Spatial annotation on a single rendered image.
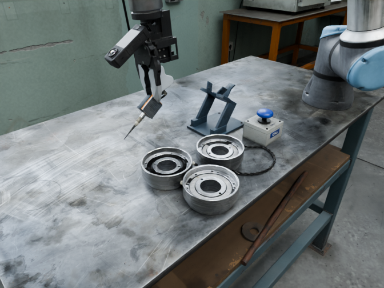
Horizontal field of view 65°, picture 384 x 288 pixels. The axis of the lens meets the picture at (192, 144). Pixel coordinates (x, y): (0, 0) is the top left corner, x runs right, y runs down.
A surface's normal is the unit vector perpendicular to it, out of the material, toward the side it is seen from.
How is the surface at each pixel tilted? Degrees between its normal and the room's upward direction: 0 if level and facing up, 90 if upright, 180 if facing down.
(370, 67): 97
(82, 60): 90
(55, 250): 0
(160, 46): 87
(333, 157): 0
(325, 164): 0
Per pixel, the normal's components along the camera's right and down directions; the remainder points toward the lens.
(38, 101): 0.69, 0.38
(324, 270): 0.00, -0.85
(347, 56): -0.91, 0.38
